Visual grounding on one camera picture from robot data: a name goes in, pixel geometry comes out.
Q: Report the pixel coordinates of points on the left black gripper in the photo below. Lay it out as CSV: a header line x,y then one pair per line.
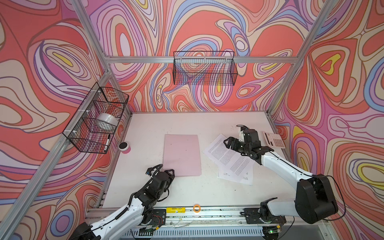
x,y
169,177

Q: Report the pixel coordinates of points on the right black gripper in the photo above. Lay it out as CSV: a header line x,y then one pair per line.
x,y
230,140

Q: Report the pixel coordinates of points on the printed English text sheet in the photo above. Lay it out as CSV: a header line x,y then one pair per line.
x,y
216,149

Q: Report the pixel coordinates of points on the pink file folder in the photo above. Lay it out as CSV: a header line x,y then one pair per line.
x,y
182,154

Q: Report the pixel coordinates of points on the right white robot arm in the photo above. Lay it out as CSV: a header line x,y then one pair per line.
x,y
314,200

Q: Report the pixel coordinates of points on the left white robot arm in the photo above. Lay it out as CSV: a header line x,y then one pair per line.
x,y
138,210

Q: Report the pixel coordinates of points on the yellow label strip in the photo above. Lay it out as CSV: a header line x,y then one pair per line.
x,y
175,210

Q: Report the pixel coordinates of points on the printed Chinese text sheet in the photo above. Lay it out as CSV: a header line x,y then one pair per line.
x,y
236,168

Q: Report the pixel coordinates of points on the pink tape roll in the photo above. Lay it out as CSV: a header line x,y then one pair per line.
x,y
124,147

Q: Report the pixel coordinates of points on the black marker pen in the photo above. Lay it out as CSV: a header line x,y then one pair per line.
x,y
107,144

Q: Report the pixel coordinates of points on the white tape roll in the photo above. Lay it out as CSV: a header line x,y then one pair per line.
x,y
108,118

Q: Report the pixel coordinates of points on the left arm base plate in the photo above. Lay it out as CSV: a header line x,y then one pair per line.
x,y
156,218

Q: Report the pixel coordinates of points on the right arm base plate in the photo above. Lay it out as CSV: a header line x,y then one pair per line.
x,y
257,216

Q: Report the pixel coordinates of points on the black wire basket back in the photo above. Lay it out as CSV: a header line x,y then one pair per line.
x,y
207,68

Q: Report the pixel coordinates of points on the black wire basket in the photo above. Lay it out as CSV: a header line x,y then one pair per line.
x,y
207,68
85,132

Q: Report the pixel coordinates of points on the black wire basket left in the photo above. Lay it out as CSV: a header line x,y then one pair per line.
x,y
85,132

